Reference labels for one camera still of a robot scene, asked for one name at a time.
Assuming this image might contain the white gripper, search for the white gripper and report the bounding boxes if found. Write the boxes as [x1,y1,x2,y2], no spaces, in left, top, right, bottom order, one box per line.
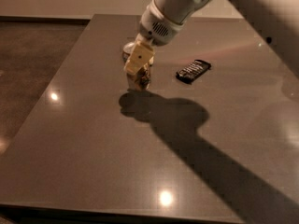
[124,0,187,76]

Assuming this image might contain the orange soda can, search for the orange soda can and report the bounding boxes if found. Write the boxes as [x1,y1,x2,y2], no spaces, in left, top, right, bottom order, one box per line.
[122,42,150,91]

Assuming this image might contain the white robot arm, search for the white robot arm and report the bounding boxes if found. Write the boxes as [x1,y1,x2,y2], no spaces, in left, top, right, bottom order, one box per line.
[124,0,299,76]

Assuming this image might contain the black snack bar wrapper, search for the black snack bar wrapper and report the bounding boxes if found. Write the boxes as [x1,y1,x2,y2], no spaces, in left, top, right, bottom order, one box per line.
[176,60,211,84]

